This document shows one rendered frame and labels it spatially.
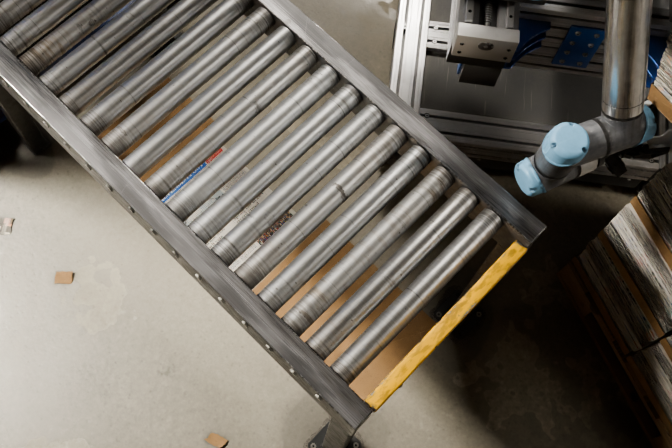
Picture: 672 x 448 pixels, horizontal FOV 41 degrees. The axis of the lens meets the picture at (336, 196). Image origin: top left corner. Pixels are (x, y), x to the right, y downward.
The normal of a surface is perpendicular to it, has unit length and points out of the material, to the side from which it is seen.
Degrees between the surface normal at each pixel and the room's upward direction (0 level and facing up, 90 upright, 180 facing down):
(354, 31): 0
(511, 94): 0
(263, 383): 0
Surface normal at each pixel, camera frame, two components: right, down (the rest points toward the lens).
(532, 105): 0.04, -0.35
